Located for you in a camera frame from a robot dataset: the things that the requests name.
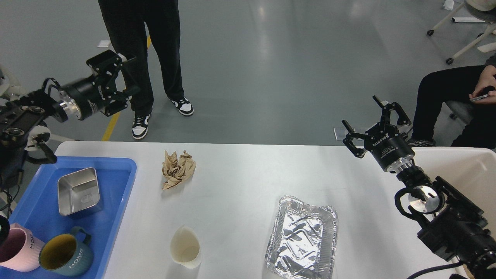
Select crumpled brown paper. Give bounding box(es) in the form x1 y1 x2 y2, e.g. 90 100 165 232
162 150 196 189

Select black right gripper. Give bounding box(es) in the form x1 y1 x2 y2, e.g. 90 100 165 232
341 95 416 172

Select white plastic bin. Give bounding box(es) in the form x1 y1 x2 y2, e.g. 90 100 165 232
398 148 495 279

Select black cables at left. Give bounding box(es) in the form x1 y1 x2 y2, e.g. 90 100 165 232
0 182 20 212

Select clear floor plate right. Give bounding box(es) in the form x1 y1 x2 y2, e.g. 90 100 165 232
354 127 367 136

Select white side table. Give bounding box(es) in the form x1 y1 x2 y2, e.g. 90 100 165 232
25 125 75 151

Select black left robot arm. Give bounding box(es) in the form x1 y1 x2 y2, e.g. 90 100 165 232
0 50 139 189

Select pink mug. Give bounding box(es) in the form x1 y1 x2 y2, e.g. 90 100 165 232
0 223 45 272

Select aluminium foil tray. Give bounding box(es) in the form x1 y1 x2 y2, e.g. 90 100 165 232
265 195 338 279

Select grey office chair left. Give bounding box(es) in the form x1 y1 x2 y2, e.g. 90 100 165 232
0 64 23 100

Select square stainless steel tin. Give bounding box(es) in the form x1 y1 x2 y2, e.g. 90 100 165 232
57 167 104 219

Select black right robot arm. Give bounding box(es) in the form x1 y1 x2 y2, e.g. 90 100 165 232
342 96 496 279

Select standing person in black trousers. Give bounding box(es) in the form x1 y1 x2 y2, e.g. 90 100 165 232
98 0 194 140

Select smartphone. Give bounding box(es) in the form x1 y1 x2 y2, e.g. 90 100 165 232
469 91 496 103

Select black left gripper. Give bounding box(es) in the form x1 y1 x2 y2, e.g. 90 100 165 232
57 50 140 120

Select clear floor plate left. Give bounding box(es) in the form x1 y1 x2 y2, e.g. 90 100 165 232
333 127 349 141

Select seated person in black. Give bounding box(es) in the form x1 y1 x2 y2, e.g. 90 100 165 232
409 54 496 150

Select teal mug yellow inside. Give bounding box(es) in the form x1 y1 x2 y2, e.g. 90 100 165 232
38 226 94 277

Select white paper cup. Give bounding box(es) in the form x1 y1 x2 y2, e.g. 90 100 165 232
170 226 202 269

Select clear floor plate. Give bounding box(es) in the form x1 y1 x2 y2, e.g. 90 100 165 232
354 127 367 136
333 127 349 141

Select white office chair right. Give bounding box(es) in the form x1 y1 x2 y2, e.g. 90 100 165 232
426 0 495 65

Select blue plastic tray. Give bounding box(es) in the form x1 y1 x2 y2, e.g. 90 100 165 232
9 157 137 279

